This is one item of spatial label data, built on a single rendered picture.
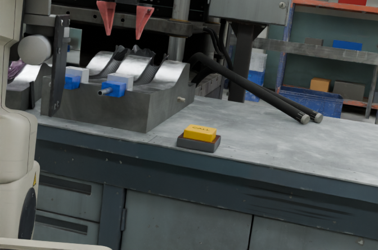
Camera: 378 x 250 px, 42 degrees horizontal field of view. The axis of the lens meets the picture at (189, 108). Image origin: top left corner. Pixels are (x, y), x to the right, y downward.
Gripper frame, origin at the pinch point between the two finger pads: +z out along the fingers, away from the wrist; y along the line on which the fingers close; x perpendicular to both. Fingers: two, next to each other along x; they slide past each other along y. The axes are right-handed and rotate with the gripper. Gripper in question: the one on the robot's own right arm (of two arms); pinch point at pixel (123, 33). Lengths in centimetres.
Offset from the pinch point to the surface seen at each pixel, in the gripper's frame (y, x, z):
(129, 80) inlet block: -2.7, 0.9, 10.0
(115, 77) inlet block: 0.3, 1.4, 9.9
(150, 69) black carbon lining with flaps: 0.1, -25.0, 10.5
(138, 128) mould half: -6.5, 2.5, 20.1
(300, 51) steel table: -41, -351, 20
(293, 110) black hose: -40, -41, 18
